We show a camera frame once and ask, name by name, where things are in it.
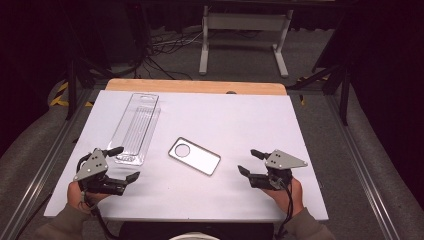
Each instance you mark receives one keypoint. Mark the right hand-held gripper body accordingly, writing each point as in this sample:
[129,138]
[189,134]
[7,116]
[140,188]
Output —
[283,160]

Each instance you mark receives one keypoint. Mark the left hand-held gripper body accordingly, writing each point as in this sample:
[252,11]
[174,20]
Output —
[91,166]

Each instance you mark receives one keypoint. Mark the clear plastic blister package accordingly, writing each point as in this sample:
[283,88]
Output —
[135,128]

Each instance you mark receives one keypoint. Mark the grey phone case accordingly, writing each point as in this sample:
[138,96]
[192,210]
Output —
[200,159]

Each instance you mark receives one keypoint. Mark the person's left hand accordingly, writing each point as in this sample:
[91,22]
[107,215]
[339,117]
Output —
[75,200]

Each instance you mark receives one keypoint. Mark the person's right hand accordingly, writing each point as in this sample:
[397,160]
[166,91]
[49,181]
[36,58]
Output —
[281,200]

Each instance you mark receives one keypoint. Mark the white table board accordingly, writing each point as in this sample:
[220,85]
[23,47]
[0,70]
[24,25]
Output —
[213,116]

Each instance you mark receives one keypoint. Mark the dark table grommet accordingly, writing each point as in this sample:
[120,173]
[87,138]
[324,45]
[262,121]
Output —
[230,92]

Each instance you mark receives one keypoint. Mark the yellow black floor tape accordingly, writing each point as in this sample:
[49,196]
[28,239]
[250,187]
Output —
[58,98]

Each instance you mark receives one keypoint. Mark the black tripod stand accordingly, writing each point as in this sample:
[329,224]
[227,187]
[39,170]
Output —
[71,86]
[345,93]

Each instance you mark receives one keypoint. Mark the wooden table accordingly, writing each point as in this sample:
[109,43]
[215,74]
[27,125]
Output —
[196,86]

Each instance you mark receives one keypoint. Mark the white metal stand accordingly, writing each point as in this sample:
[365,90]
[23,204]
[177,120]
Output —
[245,21]

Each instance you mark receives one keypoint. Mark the aluminium floor rail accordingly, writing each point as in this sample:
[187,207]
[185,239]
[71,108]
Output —
[43,166]
[363,166]

